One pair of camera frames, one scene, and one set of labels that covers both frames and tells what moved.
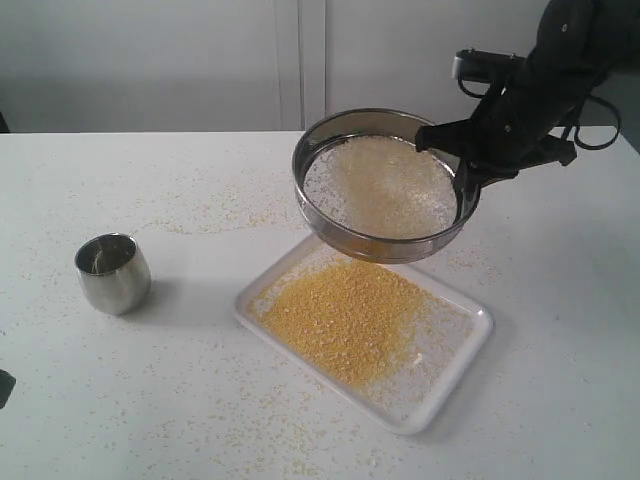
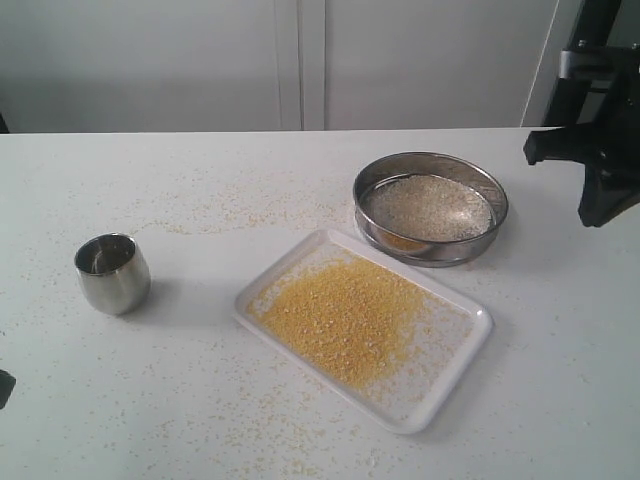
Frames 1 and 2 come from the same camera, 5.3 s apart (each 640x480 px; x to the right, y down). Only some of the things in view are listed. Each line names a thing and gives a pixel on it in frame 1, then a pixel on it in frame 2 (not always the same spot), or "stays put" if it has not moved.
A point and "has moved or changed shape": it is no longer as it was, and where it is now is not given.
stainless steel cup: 114,272 stays put
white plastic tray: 393,339 stays put
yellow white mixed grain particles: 380,187 has moved or changed shape
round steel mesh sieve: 365,191 has moved or changed shape
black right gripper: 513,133 to 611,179
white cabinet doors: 243,65 stays put
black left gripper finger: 7,384 stays put
